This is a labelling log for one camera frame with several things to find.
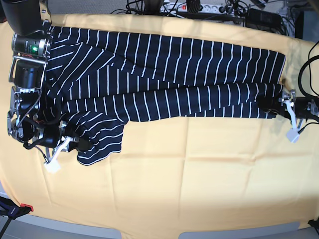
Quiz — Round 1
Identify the blue clamp with red tip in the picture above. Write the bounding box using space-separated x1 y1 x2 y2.
0 197 33 238

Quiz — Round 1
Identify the black power adapter box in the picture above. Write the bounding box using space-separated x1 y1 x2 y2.
245 8 282 28

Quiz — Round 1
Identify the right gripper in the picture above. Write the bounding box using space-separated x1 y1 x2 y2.
22 120 92 152

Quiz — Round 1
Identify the black clamp right corner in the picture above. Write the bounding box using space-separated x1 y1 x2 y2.
308 219 319 230

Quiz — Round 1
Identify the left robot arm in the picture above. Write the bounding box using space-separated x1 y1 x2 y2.
257 43 319 124

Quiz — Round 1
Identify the navy white striped T-shirt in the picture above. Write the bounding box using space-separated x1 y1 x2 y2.
38 26 286 166

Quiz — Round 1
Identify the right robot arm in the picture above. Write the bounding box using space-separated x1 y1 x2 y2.
0 0 91 153

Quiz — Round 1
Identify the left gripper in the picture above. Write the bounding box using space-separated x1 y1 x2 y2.
258 89 319 122

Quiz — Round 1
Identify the white power strip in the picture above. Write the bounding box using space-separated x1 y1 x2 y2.
159 0 235 16

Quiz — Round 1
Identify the yellow table cloth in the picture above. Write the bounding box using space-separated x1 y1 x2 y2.
0 23 319 239

